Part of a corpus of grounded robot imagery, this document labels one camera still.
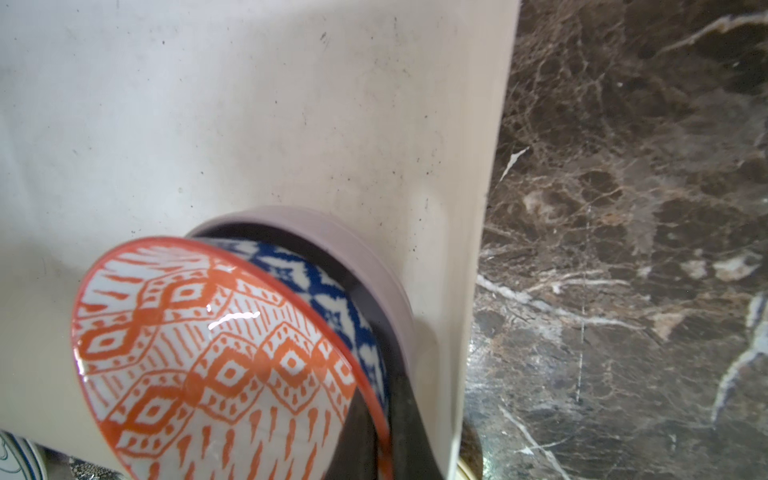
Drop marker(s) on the white plastic bin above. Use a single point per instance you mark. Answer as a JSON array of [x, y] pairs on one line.
[[128, 119]]

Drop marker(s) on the white ringed plate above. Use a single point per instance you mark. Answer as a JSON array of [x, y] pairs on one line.
[[21, 459]]

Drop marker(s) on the red patterned bowl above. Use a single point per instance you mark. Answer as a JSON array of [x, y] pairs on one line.
[[213, 358]]

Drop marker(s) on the purple bowl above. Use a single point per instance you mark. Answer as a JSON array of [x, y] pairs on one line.
[[345, 256]]

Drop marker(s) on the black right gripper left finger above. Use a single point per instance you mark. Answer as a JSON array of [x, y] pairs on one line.
[[354, 444]]

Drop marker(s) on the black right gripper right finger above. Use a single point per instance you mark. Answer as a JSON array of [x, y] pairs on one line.
[[412, 455]]

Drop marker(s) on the cream yellow small plate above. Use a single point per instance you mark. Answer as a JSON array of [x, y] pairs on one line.
[[464, 471]]

